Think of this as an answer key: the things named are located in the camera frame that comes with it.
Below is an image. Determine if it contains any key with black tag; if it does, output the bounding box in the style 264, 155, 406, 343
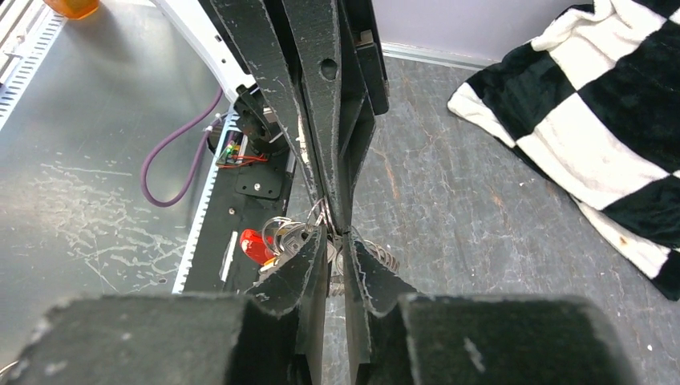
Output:
258, 222, 344, 285

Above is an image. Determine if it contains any large metal keyring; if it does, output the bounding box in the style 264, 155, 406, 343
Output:
260, 197, 402, 298

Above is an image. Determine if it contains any orange drink bottle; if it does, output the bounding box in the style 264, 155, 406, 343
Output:
44, 0, 100, 20

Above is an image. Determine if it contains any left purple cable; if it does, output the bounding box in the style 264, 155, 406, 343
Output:
140, 84, 227, 209

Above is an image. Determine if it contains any red key tag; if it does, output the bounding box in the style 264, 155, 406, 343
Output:
239, 229, 275, 265

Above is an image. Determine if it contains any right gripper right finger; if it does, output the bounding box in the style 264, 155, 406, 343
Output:
342, 233, 417, 384

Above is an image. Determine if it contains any black white checkered cloth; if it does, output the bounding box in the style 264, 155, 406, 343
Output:
447, 1, 679, 301

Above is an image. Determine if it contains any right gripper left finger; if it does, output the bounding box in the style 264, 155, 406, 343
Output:
245, 227, 330, 384

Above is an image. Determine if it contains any aluminium frame rail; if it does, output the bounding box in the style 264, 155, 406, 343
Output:
1, 0, 67, 125

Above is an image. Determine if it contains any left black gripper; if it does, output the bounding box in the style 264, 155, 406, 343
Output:
209, 0, 390, 229

